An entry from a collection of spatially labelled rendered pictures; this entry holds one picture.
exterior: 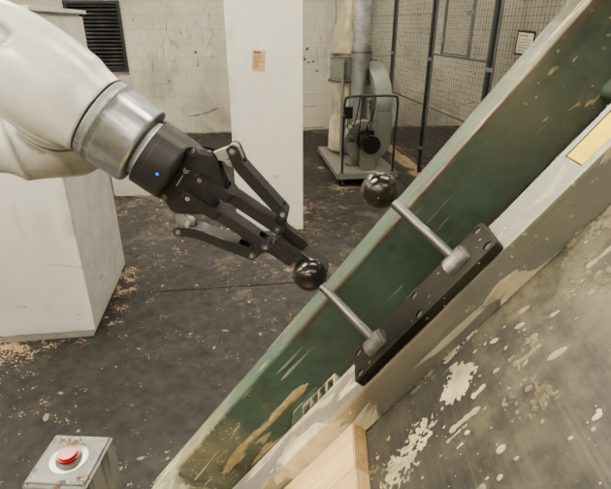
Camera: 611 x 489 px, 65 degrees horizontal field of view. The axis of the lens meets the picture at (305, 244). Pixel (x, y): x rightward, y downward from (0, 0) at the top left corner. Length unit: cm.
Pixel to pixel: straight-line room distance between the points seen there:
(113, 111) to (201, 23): 787
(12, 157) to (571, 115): 69
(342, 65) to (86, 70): 554
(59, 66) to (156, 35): 792
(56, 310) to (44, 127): 257
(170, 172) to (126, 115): 7
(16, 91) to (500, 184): 57
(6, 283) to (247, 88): 218
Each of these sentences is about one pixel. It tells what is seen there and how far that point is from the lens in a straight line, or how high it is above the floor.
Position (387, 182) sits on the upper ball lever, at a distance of 48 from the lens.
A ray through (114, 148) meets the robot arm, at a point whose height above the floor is 156.
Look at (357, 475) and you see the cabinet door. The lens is 51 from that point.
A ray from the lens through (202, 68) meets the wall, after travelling 840.
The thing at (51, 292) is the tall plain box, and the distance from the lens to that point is 302.
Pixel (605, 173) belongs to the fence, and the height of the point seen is 156.
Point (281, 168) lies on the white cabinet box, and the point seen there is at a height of 57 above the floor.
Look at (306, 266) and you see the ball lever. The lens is 51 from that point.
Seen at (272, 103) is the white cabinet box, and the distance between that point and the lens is 401.
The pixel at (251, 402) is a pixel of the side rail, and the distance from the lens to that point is 87.
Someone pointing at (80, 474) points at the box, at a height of 93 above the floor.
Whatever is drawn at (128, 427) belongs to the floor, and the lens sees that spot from 249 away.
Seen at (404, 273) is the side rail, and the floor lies 134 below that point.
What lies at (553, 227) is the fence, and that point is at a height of 152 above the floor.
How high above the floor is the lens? 167
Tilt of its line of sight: 25 degrees down
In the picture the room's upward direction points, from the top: straight up
